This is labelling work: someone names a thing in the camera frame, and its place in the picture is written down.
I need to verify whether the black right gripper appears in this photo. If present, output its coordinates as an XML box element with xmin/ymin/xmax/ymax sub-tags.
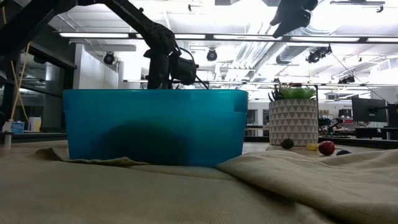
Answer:
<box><xmin>269</xmin><ymin>0</ymin><xmax>318</xmax><ymax>39</ymax></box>

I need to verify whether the yellow plastic container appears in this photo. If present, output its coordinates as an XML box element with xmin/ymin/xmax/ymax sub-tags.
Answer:
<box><xmin>29</xmin><ymin>117</ymin><xmax>42</xmax><ymax>133</ymax></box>

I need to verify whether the black computer monitor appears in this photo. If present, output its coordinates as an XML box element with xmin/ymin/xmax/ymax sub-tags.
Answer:
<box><xmin>387</xmin><ymin>103</ymin><xmax>398</xmax><ymax>128</ymax></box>
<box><xmin>351</xmin><ymin>96</ymin><xmax>388</xmax><ymax>123</ymax></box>

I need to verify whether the black ceiling spotlight cluster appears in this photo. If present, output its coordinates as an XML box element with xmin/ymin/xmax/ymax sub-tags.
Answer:
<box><xmin>338</xmin><ymin>74</ymin><xmax>356</xmax><ymax>85</ymax></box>
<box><xmin>305</xmin><ymin>45</ymin><xmax>333</xmax><ymax>64</ymax></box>

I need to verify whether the silver ventilation duct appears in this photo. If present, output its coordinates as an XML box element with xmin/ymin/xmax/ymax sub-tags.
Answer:
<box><xmin>275</xmin><ymin>24</ymin><xmax>336</xmax><ymax>65</ymax></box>

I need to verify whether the blue plastic tupperware container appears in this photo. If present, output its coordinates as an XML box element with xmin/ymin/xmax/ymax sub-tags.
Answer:
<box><xmin>63</xmin><ymin>89</ymin><xmax>249</xmax><ymax>167</ymax></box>

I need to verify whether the small blue box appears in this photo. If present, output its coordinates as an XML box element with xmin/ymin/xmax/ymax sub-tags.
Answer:
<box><xmin>11</xmin><ymin>121</ymin><xmax>25</xmax><ymax>134</ymax></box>

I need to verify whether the dark toy blackberry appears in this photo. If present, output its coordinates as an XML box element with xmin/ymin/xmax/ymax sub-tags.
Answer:
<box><xmin>280</xmin><ymin>138</ymin><xmax>295</xmax><ymax>150</ymax></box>

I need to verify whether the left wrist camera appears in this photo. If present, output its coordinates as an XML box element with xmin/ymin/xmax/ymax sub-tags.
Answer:
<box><xmin>169</xmin><ymin>55</ymin><xmax>200</xmax><ymax>86</ymax></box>

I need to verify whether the yellow cable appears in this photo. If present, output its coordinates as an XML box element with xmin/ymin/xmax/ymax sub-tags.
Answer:
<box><xmin>1</xmin><ymin>6</ymin><xmax>31</xmax><ymax>121</ymax></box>

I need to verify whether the succulent in white patterned pot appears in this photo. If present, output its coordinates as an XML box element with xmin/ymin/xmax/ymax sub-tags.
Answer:
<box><xmin>267</xmin><ymin>79</ymin><xmax>320</xmax><ymax>147</ymax></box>

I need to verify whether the olive tan cloth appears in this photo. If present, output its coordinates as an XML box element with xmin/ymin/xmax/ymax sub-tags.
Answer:
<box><xmin>0</xmin><ymin>139</ymin><xmax>398</xmax><ymax>224</ymax></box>

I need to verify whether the red toy cherry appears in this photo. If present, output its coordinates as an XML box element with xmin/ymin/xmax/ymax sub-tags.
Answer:
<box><xmin>318</xmin><ymin>140</ymin><xmax>336</xmax><ymax>156</ymax></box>

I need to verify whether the overhead LED light bar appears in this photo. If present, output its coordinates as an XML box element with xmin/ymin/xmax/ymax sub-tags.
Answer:
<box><xmin>58</xmin><ymin>30</ymin><xmax>398</xmax><ymax>44</ymax></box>

